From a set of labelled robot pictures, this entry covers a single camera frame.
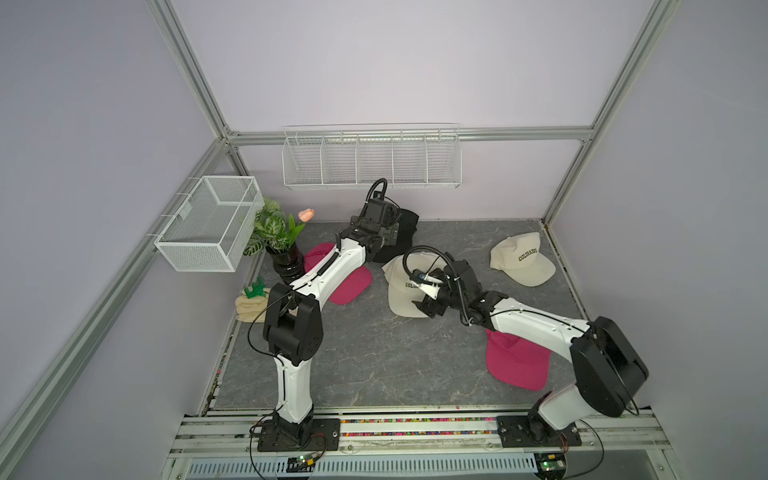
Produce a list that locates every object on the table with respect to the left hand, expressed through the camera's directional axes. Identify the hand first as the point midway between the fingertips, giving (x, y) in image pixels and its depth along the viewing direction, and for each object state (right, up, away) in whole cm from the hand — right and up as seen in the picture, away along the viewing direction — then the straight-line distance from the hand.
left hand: (377, 225), depth 91 cm
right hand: (+14, -17, -3) cm, 22 cm away
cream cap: (+8, -21, +6) cm, 23 cm away
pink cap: (-8, -21, +11) cm, 25 cm away
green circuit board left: (-17, -59, -19) cm, 65 cm away
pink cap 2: (+39, -39, -9) cm, 56 cm away
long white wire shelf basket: (-1, +24, +7) cm, 25 cm away
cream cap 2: (+51, -11, +14) cm, 54 cm away
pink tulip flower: (-21, +3, -5) cm, 21 cm away
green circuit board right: (+43, -61, -19) cm, 77 cm away
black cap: (+10, +1, +27) cm, 29 cm away
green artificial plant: (-29, -2, -8) cm, 30 cm away
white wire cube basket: (-47, -2, -7) cm, 47 cm away
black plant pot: (-28, -12, +3) cm, 31 cm away
